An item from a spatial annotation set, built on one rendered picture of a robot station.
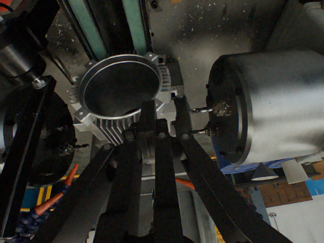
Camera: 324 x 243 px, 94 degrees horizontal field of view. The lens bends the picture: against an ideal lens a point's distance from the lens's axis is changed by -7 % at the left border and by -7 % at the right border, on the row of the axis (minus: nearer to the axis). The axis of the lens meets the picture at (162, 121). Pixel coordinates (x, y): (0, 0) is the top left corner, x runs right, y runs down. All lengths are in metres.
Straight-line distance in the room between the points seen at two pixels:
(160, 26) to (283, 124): 0.37
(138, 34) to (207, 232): 0.53
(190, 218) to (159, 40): 0.53
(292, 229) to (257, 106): 5.84
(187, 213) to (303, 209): 5.80
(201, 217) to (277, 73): 0.42
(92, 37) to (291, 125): 0.40
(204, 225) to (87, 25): 0.57
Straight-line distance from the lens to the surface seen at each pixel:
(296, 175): 2.32
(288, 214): 6.06
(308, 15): 0.53
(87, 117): 0.29
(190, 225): 0.56
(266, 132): 0.31
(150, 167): 0.43
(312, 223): 6.34
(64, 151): 0.48
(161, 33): 0.51
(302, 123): 0.35
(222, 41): 0.58
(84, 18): 0.37
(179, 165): 0.44
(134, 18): 0.35
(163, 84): 0.30
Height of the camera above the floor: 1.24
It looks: 30 degrees down
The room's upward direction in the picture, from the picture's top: 173 degrees clockwise
